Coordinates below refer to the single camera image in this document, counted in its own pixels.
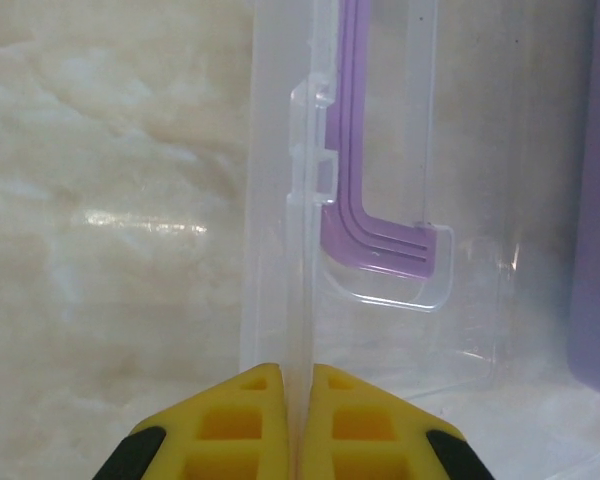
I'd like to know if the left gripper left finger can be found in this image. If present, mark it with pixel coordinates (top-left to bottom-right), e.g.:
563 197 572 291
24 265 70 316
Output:
97 363 301 480

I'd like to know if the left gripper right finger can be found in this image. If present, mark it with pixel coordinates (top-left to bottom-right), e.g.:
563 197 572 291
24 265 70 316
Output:
304 363 506 480

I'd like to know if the purple toolbox with clear lid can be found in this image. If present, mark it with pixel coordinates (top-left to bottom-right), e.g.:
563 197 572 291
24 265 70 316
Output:
239 0 600 480

